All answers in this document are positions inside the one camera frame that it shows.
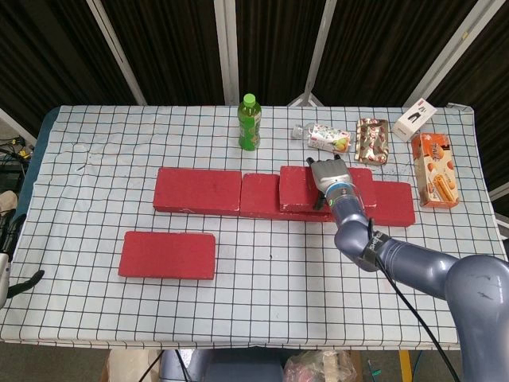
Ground orange biscuit box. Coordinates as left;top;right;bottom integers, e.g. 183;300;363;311
410;132;460;209

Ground white black grid tablecloth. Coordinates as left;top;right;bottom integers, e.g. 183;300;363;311
0;103;509;351

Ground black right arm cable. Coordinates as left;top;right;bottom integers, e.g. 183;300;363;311
367;218;458;382

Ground white frame pole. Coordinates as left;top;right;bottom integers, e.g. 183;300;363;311
288;0;339;107
85;0;148;105
401;0;494;108
213;0;239;105

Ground dark blue undercloth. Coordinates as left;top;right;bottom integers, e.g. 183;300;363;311
2;110;55;255

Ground gold red snack bag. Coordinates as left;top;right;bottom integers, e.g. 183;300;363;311
353;118;390;166

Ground clear bottle with fruit label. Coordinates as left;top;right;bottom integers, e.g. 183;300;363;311
293;123;354;154

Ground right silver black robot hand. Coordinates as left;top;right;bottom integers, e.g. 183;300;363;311
305;154;355;211

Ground tangled floor cables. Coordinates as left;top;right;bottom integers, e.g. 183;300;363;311
0;134;37;161

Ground clear plastic bag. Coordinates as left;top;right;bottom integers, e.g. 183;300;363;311
284;349;359;382

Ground red brick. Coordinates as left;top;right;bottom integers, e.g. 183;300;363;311
118;230;217;283
278;165;378;212
153;167;243;217
356;181;417;228
239;173;335;223

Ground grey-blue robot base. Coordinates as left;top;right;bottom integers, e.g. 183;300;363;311
158;349;286;382

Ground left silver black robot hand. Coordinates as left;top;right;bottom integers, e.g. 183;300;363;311
0;253;45;308

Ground beige shoe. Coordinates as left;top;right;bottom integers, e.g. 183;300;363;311
0;189;19;224

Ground green tea bottle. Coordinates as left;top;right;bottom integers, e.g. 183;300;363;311
238;93;262;152

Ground small white box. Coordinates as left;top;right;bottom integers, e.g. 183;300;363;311
393;98;438;142

